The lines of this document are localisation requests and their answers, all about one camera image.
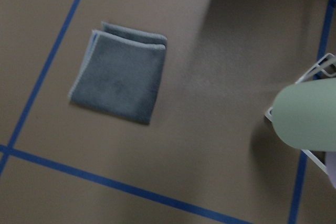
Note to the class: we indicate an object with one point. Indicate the grey folded cloth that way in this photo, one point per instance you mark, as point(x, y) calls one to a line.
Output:
point(121, 72)

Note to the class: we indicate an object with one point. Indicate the pale green cup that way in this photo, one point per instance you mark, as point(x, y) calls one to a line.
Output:
point(303, 115)

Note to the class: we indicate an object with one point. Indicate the purple cup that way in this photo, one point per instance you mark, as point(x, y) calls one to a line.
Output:
point(330, 163)

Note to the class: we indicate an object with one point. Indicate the white wire cup rack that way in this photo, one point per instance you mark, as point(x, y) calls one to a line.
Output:
point(324, 68)

